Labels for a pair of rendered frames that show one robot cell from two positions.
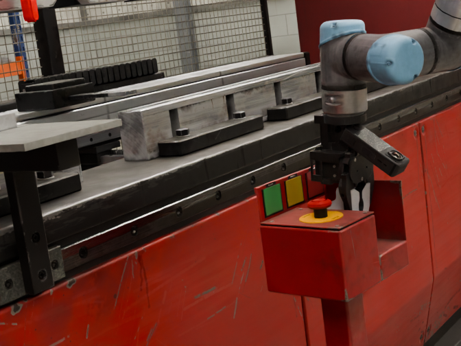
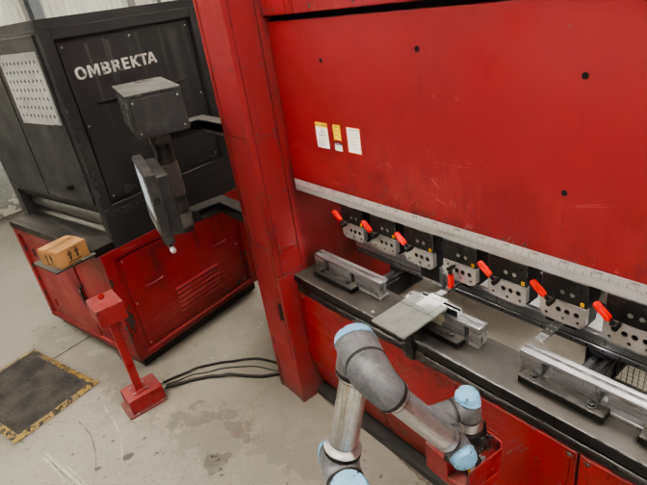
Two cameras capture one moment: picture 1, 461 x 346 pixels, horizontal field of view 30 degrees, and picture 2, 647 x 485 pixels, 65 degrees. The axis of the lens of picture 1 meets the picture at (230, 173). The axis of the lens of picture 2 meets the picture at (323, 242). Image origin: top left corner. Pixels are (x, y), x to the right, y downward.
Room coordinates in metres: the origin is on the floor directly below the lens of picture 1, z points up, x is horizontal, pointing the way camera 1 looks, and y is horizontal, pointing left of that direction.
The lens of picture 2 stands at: (1.47, -1.41, 2.24)
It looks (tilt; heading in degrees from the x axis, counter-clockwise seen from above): 27 degrees down; 110
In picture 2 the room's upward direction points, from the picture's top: 9 degrees counter-clockwise
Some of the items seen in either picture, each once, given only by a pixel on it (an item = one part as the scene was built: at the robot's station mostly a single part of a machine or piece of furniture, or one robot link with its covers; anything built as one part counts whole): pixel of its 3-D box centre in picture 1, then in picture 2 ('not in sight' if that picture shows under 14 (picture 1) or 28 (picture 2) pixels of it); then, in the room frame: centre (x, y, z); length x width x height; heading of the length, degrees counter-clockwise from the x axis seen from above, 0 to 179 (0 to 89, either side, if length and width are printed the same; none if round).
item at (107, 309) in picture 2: not in sight; (124, 352); (-0.64, 0.57, 0.41); 0.25 x 0.20 x 0.83; 55
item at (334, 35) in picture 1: (344, 54); (467, 405); (1.42, -0.21, 1.03); 0.09 x 0.08 x 0.11; 29
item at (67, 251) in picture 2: not in sight; (61, 250); (-0.97, 0.73, 1.04); 0.30 x 0.26 x 0.12; 158
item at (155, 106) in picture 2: not in sight; (168, 169); (-0.06, 0.73, 1.53); 0.51 x 0.25 x 0.85; 132
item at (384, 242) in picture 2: not in sight; (389, 231); (1.08, 0.55, 1.25); 0.15 x 0.09 x 0.17; 145
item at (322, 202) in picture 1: (320, 210); not in sight; (1.36, -0.14, 0.79); 0.04 x 0.04 x 0.04
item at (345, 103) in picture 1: (343, 101); (469, 421); (1.43, -0.20, 0.95); 0.08 x 0.08 x 0.05
